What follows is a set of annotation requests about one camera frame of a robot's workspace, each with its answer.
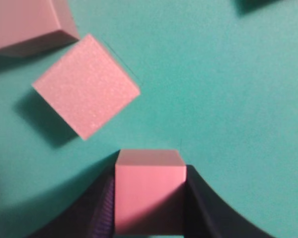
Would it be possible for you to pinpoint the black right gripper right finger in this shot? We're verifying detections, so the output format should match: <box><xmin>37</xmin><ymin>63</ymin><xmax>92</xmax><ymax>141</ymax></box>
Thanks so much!
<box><xmin>183</xmin><ymin>165</ymin><xmax>272</xmax><ymax>238</ymax></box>

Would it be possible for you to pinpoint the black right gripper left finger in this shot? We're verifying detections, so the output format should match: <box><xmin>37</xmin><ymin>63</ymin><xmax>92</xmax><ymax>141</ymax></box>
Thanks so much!
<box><xmin>29</xmin><ymin>171</ymin><xmax>116</xmax><ymax>238</ymax></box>

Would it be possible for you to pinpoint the pink cube column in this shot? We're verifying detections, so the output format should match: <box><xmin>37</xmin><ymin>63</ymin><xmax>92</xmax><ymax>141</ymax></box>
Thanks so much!
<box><xmin>0</xmin><ymin>0</ymin><xmax>80</xmax><ymax>57</ymax></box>
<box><xmin>33</xmin><ymin>34</ymin><xmax>140</xmax><ymax>140</ymax></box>
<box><xmin>114</xmin><ymin>149</ymin><xmax>187</xmax><ymax>235</ymax></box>

